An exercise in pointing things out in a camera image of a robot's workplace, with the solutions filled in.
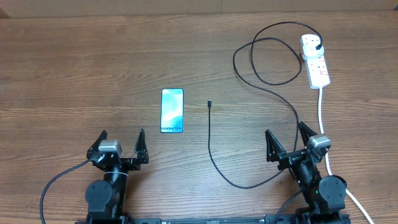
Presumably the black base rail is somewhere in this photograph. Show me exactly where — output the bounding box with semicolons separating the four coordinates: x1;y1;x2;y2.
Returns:
74;213;351;224

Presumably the white power strip cord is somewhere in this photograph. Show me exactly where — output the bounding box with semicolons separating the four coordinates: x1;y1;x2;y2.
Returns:
317;87;375;224

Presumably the Samsung Galaxy smartphone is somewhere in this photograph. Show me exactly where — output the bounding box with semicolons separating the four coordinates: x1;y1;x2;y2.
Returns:
160;88;184;133

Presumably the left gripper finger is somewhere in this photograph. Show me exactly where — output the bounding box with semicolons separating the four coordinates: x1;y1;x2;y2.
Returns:
87;130;108;153
134;129;149;159

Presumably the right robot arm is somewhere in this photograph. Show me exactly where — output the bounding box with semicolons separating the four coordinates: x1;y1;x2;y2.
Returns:
265;122;351;224

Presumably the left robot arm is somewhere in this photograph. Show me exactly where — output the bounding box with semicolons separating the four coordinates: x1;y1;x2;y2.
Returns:
85;129;149;223

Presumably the white power strip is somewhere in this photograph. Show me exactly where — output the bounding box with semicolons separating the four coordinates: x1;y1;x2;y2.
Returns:
300;34;330;89

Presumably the white charger plug adapter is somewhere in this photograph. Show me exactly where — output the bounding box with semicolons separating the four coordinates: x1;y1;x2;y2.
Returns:
302;44;325;60

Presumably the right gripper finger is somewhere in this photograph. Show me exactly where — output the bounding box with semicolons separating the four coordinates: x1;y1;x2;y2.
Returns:
265;129;286;162
298;121;317;146

